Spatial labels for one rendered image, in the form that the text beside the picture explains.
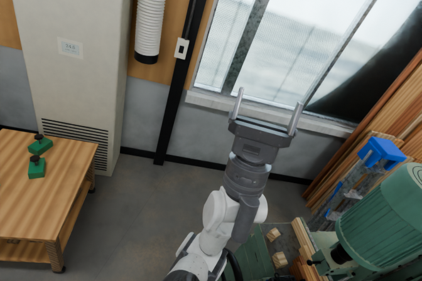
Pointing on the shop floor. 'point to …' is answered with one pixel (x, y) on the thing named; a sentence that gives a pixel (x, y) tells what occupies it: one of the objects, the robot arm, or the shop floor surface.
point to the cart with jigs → (41, 194)
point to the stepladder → (384, 154)
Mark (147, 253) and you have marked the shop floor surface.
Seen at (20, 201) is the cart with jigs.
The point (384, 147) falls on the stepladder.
